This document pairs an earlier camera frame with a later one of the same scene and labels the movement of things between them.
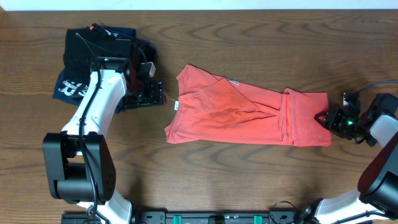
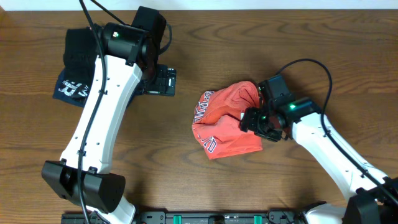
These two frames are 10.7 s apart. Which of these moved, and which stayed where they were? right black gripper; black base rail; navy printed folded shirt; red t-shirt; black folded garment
Moved: right black gripper; red t-shirt
Stayed: black folded garment; black base rail; navy printed folded shirt
